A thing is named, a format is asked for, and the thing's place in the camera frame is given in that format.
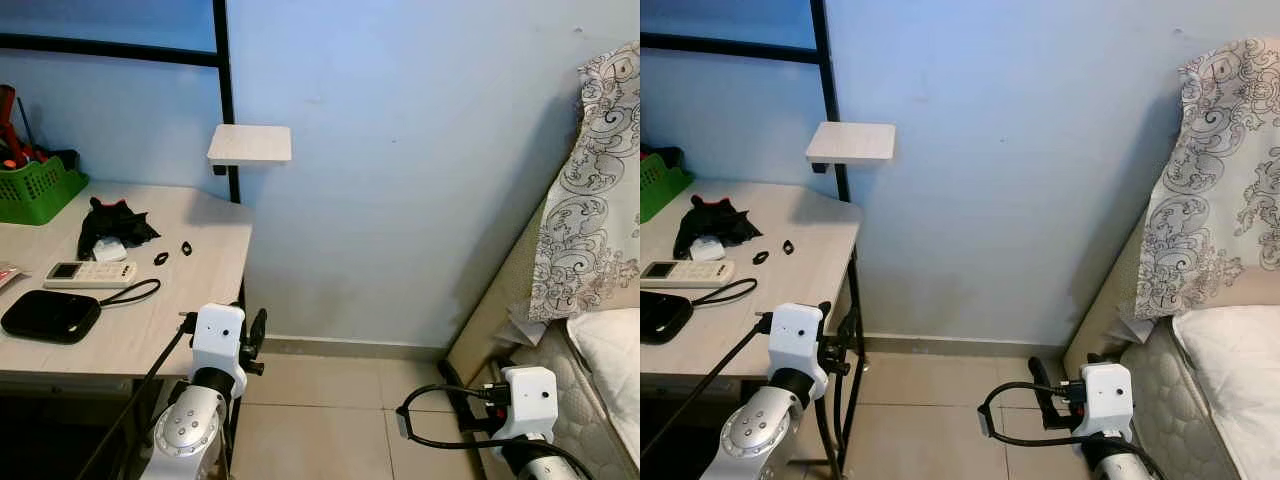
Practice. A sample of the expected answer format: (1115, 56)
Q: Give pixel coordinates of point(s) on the green plastic basket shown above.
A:
(35, 195)
(660, 190)

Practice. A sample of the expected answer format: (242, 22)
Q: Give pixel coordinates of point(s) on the beige padded headboard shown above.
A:
(495, 310)
(1105, 310)

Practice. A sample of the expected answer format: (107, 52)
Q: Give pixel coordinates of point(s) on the white remote control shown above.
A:
(695, 273)
(100, 273)

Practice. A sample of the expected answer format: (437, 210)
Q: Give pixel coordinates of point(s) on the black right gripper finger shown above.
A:
(452, 378)
(1052, 408)
(1040, 375)
(468, 420)

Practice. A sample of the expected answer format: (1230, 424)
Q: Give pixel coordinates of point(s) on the white wall shelf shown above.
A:
(852, 140)
(250, 142)

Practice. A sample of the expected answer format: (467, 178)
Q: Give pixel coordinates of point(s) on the white fabric with scroll print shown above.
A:
(590, 200)
(1210, 180)

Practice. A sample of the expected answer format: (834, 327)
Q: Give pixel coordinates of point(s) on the small white object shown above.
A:
(110, 251)
(707, 250)

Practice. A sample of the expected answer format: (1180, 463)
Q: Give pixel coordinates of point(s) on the red and white packet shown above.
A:
(6, 275)

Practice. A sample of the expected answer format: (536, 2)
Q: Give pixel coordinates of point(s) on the light wooden desk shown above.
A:
(800, 280)
(150, 330)

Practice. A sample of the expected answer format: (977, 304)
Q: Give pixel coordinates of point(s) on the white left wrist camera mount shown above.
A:
(796, 335)
(218, 335)

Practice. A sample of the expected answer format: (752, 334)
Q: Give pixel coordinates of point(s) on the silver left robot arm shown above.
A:
(190, 425)
(755, 430)

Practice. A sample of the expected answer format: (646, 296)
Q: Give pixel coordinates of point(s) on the black cloth with red trim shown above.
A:
(110, 222)
(715, 220)

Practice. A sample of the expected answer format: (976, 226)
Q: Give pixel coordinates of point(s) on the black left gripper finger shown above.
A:
(850, 325)
(259, 325)

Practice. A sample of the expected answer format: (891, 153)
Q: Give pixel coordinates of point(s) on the black plastic item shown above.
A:
(670, 157)

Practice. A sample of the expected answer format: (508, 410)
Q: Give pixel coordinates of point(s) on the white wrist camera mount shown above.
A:
(218, 335)
(796, 335)
(528, 400)
(1108, 398)

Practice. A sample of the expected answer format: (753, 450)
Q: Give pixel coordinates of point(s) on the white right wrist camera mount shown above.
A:
(1108, 398)
(528, 400)

